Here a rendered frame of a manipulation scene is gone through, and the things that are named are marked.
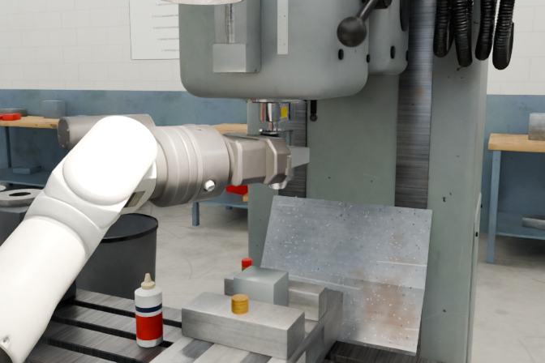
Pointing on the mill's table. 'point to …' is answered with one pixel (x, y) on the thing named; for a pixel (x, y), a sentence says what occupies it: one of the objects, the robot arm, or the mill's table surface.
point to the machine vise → (225, 354)
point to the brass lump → (239, 304)
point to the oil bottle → (148, 313)
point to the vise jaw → (244, 325)
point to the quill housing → (285, 34)
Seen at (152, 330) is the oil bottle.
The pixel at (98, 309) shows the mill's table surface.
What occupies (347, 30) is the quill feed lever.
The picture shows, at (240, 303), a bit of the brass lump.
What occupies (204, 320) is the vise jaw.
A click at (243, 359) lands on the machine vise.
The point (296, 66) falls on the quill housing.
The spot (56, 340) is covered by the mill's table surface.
